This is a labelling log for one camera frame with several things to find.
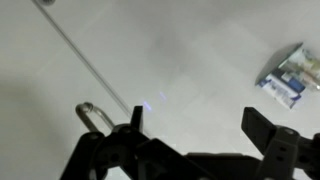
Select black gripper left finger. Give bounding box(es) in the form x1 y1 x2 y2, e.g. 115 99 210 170
130 106 143 131

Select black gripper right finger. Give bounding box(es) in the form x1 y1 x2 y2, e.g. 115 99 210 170
241 107 277 154

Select chrome door handle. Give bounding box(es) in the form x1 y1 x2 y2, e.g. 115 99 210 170
75 102 115 132

